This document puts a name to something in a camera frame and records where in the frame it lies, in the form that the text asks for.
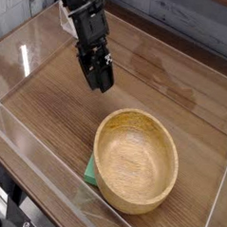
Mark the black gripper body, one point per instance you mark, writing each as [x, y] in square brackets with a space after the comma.
[89, 20]

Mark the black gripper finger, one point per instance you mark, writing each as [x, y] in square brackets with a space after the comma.
[91, 69]
[107, 78]

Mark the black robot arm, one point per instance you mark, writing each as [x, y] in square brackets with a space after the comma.
[89, 21]

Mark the brown wooden oval bowl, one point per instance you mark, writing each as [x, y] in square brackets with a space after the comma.
[136, 161]

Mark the green block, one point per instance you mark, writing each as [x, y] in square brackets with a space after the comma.
[89, 176]

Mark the clear acrylic corner bracket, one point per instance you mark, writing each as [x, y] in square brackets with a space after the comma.
[65, 21]

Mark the clear acrylic tray wall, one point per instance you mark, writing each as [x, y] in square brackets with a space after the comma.
[49, 117]

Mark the black metal bracket with bolt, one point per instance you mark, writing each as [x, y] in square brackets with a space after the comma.
[16, 217]

